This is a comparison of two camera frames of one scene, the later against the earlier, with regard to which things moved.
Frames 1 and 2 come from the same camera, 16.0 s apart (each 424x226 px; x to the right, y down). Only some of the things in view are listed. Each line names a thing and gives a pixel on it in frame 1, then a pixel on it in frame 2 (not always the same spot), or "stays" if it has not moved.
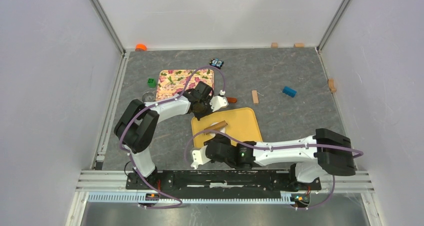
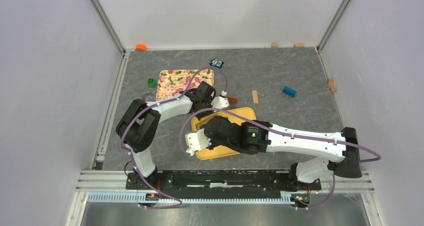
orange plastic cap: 140,47 stays
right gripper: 221,139 -> 208,143
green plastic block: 152,83 stays
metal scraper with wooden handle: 232,100 stays
